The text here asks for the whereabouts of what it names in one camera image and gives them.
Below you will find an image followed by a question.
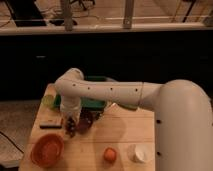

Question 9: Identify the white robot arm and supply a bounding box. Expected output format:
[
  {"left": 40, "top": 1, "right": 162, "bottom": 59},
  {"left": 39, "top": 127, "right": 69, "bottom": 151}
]
[{"left": 54, "top": 68, "right": 213, "bottom": 171}]

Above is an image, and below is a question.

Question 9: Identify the dark brown bowl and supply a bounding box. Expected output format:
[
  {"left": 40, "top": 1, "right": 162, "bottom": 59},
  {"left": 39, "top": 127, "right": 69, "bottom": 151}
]
[{"left": 76, "top": 110, "right": 94, "bottom": 134}]

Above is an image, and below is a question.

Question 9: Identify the red bowl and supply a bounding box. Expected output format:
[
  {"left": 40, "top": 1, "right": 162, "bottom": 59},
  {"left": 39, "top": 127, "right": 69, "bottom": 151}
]
[{"left": 30, "top": 133, "right": 64, "bottom": 168}]

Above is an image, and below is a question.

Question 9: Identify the black floor cable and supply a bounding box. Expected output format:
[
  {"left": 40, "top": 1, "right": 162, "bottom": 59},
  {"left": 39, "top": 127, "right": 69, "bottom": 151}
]
[{"left": 0, "top": 130, "right": 25, "bottom": 155}]

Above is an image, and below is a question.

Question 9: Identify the orange fruit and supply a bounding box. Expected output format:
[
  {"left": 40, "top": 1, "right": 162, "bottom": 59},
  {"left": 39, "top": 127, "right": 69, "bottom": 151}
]
[{"left": 103, "top": 147, "right": 117, "bottom": 163}]

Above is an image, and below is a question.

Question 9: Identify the dark purple grapes bunch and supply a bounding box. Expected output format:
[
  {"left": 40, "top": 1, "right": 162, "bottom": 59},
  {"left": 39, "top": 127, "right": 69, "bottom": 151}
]
[{"left": 66, "top": 123, "right": 76, "bottom": 137}]

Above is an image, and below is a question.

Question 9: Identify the light green cup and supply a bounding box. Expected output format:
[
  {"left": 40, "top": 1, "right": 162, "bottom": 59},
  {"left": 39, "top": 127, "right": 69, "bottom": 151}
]
[{"left": 41, "top": 95, "right": 54, "bottom": 109}]

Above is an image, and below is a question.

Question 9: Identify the white cup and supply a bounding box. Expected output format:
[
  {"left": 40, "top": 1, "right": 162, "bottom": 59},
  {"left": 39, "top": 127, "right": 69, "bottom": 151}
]
[{"left": 129, "top": 144, "right": 152, "bottom": 163}]

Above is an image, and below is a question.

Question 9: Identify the green tray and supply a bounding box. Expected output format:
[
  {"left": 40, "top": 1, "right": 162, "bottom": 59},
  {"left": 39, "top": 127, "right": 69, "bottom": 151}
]
[{"left": 54, "top": 76, "right": 114, "bottom": 111}]

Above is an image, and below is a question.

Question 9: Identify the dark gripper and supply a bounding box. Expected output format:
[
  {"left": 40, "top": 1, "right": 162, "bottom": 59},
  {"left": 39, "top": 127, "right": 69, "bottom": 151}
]
[{"left": 63, "top": 114, "right": 78, "bottom": 128}]

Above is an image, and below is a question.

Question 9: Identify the black rectangular bar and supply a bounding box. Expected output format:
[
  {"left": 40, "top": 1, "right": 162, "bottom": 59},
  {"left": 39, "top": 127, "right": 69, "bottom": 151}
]
[{"left": 39, "top": 125, "right": 62, "bottom": 129}]

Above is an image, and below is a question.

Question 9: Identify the white railing bar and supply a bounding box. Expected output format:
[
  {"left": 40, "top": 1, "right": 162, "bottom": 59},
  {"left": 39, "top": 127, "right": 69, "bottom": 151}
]
[{"left": 0, "top": 22, "right": 213, "bottom": 36}]

